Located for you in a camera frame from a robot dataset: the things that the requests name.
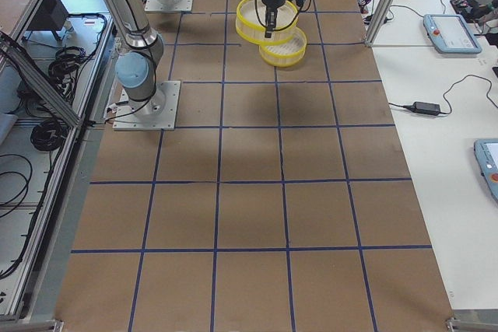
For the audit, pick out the teach pendant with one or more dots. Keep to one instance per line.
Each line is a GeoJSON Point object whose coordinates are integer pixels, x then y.
{"type": "Point", "coordinates": [450, 34]}
{"type": "Point", "coordinates": [485, 151]}

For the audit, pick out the yellow steamer layer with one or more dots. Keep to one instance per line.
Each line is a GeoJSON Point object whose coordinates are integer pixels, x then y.
{"type": "Point", "coordinates": [286, 17]}
{"type": "Point", "coordinates": [286, 54]}

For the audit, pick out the far teach pendant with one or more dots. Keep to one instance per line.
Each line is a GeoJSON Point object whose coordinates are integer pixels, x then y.
{"type": "Point", "coordinates": [450, 34]}

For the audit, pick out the near teach pendant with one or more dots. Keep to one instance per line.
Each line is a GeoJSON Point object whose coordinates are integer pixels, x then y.
{"type": "Point", "coordinates": [485, 151]}

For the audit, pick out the black power adapter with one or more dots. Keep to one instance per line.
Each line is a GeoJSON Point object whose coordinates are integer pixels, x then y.
{"type": "Point", "coordinates": [418, 107]}

